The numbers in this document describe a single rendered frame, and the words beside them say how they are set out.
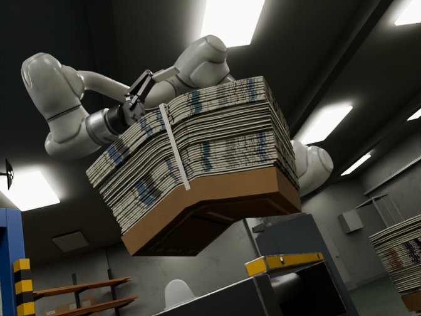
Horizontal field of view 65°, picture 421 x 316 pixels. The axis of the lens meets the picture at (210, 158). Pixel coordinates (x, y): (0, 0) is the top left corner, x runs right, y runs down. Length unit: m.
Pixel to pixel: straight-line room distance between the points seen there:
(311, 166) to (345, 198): 11.36
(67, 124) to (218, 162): 0.48
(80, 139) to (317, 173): 0.86
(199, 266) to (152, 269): 1.37
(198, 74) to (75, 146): 0.55
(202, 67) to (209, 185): 0.74
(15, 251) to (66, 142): 1.02
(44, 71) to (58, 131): 0.16
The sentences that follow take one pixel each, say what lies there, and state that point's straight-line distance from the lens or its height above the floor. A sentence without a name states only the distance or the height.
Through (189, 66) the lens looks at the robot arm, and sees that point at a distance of 1.29.
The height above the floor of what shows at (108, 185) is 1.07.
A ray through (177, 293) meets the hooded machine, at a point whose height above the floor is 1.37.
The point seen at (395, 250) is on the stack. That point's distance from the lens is 1.13.
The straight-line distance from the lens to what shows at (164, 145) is 0.67.
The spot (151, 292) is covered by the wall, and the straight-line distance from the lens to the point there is 10.14.
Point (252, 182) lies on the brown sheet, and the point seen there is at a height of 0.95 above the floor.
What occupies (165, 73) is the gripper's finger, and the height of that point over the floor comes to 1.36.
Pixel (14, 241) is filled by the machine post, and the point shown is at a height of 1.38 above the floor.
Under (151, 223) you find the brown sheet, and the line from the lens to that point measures 0.64.
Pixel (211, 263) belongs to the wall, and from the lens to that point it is 10.39.
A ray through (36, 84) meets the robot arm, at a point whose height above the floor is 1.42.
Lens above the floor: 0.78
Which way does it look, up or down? 23 degrees up
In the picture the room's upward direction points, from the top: 20 degrees counter-clockwise
